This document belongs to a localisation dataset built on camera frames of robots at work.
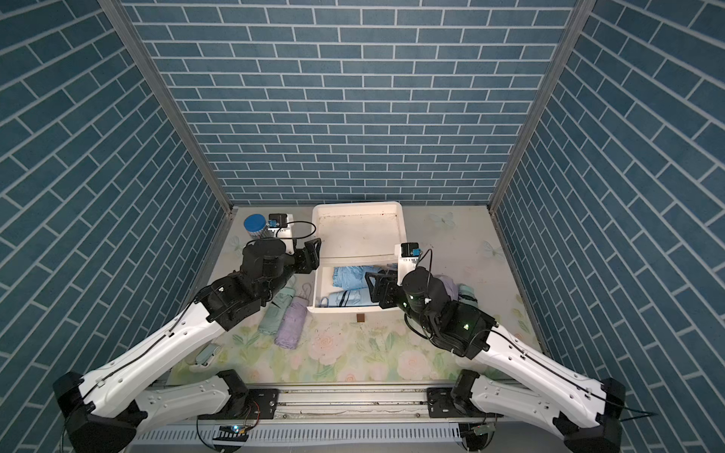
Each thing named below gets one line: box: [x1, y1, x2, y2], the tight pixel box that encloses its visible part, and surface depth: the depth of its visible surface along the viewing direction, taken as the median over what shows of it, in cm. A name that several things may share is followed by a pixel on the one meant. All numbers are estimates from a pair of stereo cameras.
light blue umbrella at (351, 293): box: [328, 281, 373, 306], surface depth 75 cm
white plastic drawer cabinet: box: [311, 201, 407, 267], surface depth 84 cm
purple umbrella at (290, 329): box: [274, 296, 310, 351], surface depth 86 cm
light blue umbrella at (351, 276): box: [331, 265, 381, 290], surface depth 77 cm
